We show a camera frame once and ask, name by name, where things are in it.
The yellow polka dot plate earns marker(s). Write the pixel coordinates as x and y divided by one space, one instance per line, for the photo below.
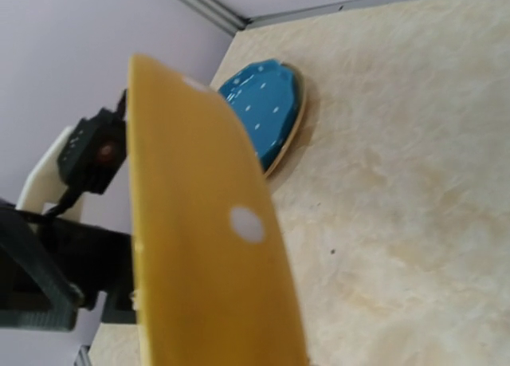
213 285

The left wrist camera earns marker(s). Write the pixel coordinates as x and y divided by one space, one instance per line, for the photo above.
83 159

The left aluminium frame post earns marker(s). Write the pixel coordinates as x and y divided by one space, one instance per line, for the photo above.
218 14

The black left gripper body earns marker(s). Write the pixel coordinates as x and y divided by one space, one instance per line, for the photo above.
52 268

